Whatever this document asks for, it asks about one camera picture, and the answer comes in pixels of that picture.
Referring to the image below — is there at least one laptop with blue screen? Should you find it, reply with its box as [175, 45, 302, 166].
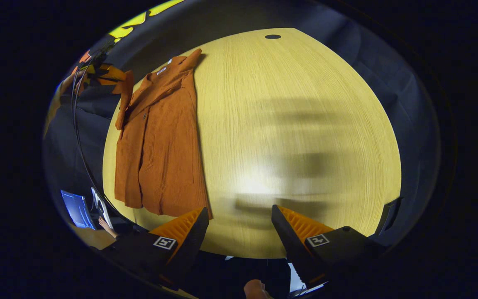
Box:
[60, 190, 97, 230]

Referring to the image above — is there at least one dark curved panel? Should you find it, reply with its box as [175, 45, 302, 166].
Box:
[373, 196, 404, 237]

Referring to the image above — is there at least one orange ribbed jacket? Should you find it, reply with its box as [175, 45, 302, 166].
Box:
[114, 48, 214, 220]

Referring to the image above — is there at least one white device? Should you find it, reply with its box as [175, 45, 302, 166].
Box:
[90, 187, 114, 229]

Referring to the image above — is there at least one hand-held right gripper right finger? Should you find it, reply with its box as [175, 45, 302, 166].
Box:
[271, 204, 389, 291]

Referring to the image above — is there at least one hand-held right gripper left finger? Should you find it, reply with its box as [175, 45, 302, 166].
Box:
[98, 207, 210, 291]

